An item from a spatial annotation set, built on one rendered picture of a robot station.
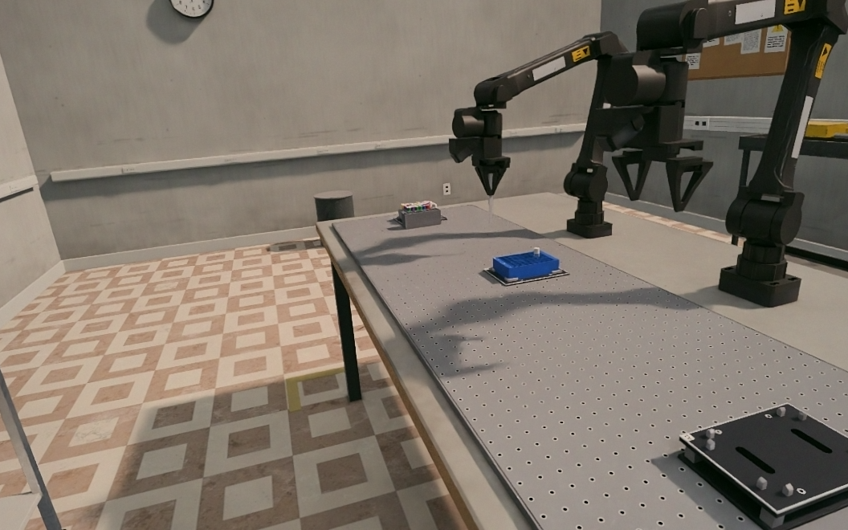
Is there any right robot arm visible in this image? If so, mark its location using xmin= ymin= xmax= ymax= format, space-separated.
xmin=449 ymin=31 xmax=629 ymax=233

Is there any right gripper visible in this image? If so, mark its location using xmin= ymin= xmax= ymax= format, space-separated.
xmin=471 ymin=135 xmax=511 ymax=196

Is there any blue tube carrier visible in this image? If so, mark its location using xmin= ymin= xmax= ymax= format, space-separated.
xmin=493 ymin=251 xmax=559 ymax=279

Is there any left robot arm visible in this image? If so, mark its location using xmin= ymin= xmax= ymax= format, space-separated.
xmin=593 ymin=0 xmax=848 ymax=294

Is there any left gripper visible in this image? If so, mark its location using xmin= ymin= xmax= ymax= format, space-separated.
xmin=612 ymin=101 xmax=714 ymax=212

